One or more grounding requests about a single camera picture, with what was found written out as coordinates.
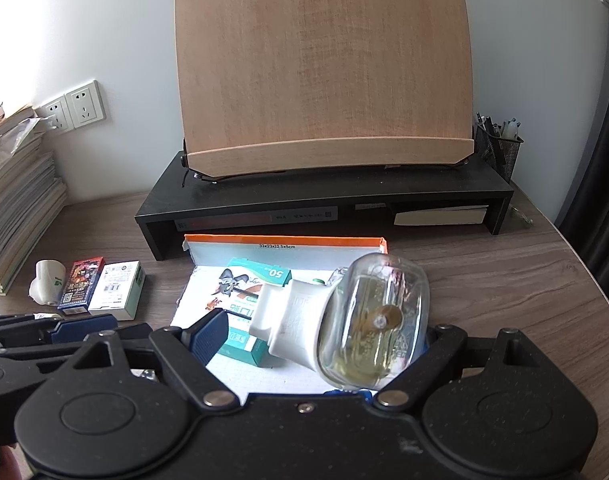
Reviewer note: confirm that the stack of books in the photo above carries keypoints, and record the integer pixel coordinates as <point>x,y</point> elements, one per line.
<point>19,200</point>

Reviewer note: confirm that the green cartoon plaster box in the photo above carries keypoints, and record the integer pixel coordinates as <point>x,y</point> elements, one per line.
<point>239,280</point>

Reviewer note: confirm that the white wall socket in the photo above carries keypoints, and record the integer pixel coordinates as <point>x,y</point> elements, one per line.
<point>84,102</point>
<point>54,107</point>

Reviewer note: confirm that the black monitor riser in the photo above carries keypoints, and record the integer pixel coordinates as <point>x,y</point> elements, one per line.
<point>334,190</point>

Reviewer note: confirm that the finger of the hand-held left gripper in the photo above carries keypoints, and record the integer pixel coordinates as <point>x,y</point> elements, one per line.
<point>129,334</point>
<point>84,323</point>

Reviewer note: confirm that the colourful card pack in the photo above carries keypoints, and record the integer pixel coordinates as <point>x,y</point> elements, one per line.
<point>82,282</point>

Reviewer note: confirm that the small white carton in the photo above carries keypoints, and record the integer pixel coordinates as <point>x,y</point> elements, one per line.
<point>117,290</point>

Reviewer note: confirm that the pile of crumpled papers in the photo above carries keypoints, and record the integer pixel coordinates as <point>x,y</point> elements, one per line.
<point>7,127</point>

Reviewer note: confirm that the black mesh pen holder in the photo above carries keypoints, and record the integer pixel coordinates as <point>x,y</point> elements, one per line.
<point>499,155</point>

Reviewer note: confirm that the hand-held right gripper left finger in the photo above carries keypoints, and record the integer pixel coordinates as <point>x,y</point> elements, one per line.
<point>209,332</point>

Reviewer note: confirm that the wooden book stand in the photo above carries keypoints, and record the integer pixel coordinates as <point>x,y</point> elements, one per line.
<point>324,70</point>

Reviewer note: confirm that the cream notepad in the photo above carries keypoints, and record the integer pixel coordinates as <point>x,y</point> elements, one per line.
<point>439,215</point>

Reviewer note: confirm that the white heater with liquid bottle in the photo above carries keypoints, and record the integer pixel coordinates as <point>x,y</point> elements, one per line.
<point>294,320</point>

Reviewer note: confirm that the white plug-in heater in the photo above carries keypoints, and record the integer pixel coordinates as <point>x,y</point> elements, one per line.
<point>47,280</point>

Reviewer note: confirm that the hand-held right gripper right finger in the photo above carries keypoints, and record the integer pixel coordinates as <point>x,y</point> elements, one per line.
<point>424,365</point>

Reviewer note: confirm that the orange and white cardboard box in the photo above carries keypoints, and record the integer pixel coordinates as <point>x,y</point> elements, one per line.
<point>284,380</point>

